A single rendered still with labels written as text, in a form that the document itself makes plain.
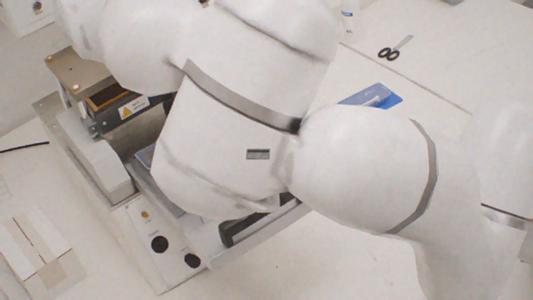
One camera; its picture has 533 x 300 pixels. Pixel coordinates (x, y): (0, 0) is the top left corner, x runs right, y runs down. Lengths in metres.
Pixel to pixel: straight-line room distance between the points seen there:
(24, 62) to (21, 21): 0.49
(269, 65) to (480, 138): 0.29
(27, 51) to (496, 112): 1.35
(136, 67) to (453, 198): 0.30
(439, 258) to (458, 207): 0.09
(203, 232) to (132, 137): 0.36
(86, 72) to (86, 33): 0.52
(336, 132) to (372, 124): 0.03
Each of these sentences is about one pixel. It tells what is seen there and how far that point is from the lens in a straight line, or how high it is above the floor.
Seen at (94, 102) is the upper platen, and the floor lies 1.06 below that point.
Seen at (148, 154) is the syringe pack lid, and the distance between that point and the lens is 1.19.
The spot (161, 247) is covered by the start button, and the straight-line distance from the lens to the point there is 1.26.
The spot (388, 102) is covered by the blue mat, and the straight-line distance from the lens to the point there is 1.62.
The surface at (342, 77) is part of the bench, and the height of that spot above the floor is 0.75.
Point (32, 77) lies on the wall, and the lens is 1.87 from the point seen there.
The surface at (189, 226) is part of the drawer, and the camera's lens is 1.09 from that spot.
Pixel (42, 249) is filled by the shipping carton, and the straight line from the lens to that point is 1.36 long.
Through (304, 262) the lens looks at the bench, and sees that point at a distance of 1.29.
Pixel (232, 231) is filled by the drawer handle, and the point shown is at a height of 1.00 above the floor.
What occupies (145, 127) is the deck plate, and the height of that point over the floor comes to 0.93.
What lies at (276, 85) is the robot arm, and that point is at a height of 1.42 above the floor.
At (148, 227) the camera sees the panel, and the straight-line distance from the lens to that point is 1.26.
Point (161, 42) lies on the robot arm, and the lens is 0.59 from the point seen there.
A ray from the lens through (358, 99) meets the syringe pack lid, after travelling 1.60.
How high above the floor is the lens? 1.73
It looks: 40 degrees down
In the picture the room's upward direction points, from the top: 12 degrees counter-clockwise
